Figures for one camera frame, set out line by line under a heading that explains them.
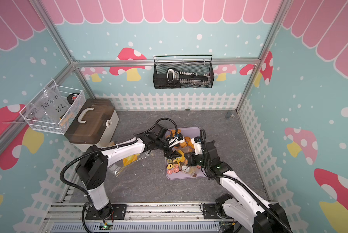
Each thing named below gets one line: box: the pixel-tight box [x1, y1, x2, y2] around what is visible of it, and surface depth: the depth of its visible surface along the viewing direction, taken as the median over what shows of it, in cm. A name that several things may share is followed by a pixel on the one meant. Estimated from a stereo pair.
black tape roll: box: [67, 92, 80, 105], surface depth 82 cm
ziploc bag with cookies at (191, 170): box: [178, 159, 199, 178], surface depth 81 cm
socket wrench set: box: [166, 67, 210, 85], surface depth 91 cm
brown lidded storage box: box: [64, 99, 120, 151], surface depth 91 cm
